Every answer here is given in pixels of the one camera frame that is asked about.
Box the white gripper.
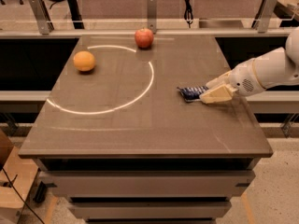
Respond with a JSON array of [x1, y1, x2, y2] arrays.
[[200, 59, 264, 104]]

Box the blue rxbar blueberry packet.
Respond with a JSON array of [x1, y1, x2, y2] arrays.
[[177, 86, 208, 103]]

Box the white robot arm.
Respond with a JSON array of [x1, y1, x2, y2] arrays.
[[199, 28, 299, 104]]

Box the red apple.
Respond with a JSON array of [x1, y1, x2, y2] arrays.
[[135, 28, 154, 49]]

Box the upper grey drawer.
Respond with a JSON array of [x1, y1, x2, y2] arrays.
[[40, 171, 255, 198]]

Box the grey drawer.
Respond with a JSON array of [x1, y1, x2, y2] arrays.
[[69, 202, 231, 220], [40, 171, 255, 198]]

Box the orange fruit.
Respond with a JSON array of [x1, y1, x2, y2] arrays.
[[73, 51, 95, 72]]

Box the grey drawer cabinet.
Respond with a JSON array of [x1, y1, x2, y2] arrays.
[[40, 170, 255, 224]]

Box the lower grey drawer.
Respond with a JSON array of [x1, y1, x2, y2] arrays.
[[69, 202, 231, 220]]

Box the wooden box at left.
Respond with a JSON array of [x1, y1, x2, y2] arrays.
[[0, 131, 38, 224]]

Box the right metal rail bracket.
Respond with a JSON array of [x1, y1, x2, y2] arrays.
[[256, 0, 278, 33]]

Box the metal rail bracket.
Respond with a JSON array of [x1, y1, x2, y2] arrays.
[[256, 0, 278, 33], [147, 0, 157, 34], [28, 0, 53, 35]]

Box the black hanging cable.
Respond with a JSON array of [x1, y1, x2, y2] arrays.
[[182, 0, 194, 29]]

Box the middle metal rail bracket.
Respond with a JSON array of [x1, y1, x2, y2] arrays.
[[147, 0, 157, 34]]

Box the left metal rail bracket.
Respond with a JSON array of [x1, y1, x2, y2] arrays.
[[28, 0, 53, 35]]

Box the black floor cable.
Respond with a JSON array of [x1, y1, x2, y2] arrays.
[[0, 166, 47, 224]]

